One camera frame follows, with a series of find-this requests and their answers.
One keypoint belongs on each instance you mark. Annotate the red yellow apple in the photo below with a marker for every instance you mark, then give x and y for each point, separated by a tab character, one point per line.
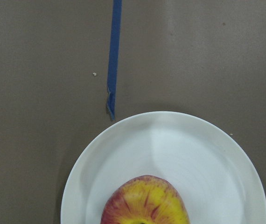
145	199

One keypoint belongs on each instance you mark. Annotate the white plate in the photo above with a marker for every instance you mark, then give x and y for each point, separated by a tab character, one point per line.
215	178

